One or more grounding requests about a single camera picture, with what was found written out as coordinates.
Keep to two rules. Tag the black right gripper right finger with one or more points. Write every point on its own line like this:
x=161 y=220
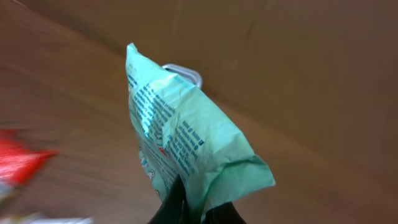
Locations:
x=223 y=214

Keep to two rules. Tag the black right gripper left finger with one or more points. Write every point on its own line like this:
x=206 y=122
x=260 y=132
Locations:
x=174 y=209

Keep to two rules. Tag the teal tissue wipes pack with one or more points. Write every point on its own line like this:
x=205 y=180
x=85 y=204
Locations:
x=184 y=134

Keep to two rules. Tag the orange spaghetti pack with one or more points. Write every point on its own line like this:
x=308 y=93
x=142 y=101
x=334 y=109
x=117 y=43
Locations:
x=19 y=162

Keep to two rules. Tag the white tube gold cap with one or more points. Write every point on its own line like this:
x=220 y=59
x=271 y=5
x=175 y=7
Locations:
x=38 y=218

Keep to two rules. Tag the white barcode scanner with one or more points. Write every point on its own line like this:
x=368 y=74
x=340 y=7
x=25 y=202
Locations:
x=188 y=74

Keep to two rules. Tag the brown cardboard backdrop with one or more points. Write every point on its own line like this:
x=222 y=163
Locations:
x=323 y=71

